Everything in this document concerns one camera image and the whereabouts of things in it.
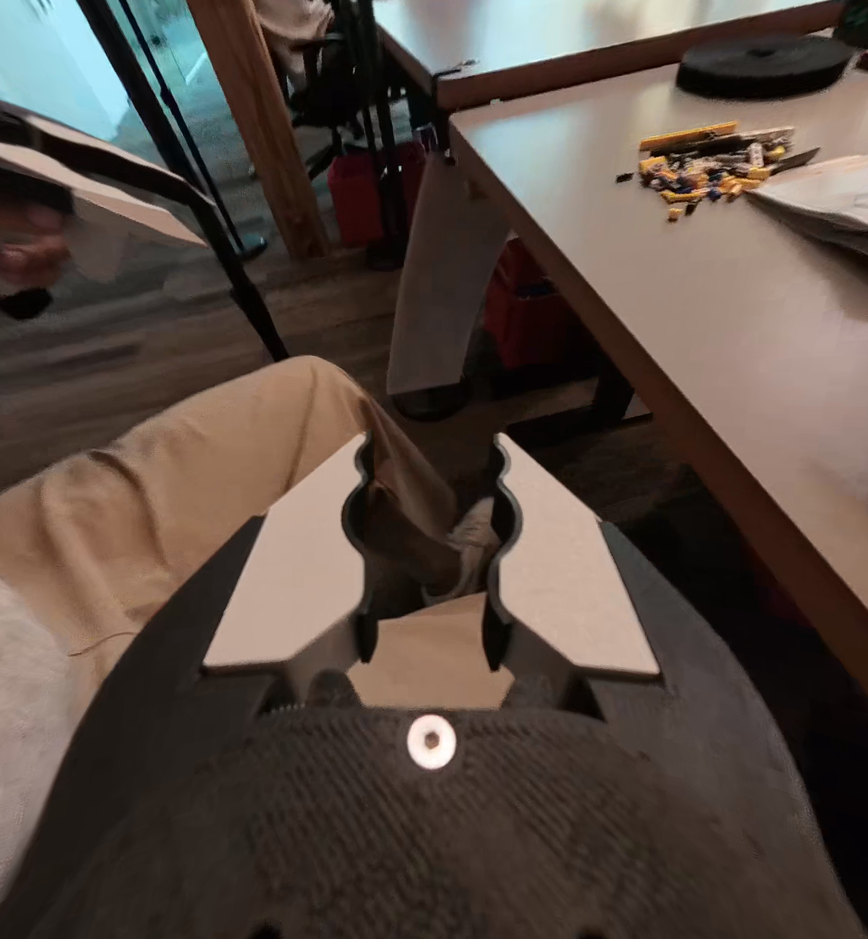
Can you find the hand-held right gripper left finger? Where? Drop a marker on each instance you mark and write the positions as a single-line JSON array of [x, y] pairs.
[[294, 587]]

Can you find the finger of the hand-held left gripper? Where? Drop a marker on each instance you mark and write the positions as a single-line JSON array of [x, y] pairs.
[[126, 220], [104, 147]]

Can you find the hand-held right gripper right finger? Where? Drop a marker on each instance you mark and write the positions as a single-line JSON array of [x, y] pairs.
[[573, 587]]

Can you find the pile of lego pieces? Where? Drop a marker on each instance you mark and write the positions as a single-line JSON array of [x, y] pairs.
[[713, 169]]

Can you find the person's left hand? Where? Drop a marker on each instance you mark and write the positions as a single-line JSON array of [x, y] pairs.
[[15, 242]]

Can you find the grey sneaker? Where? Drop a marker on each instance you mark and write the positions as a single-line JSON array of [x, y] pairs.
[[471, 543]]

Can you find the black stand legs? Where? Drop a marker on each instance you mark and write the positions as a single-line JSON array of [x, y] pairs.
[[258, 293]]

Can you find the red plastic crate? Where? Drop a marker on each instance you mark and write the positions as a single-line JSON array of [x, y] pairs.
[[529, 308], [360, 198]]

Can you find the black tripod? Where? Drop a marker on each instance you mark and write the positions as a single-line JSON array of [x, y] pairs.
[[386, 110]]

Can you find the white table leg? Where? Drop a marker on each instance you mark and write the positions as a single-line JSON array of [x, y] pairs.
[[441, 279]]

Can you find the white desk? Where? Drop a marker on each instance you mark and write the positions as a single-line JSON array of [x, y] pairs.
[[551, 37]]

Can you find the open instruction booklet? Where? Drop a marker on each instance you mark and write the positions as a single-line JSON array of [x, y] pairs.
[[838, 205]]

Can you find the wooden post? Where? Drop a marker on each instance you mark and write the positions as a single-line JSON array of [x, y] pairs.
[[258, 125]]

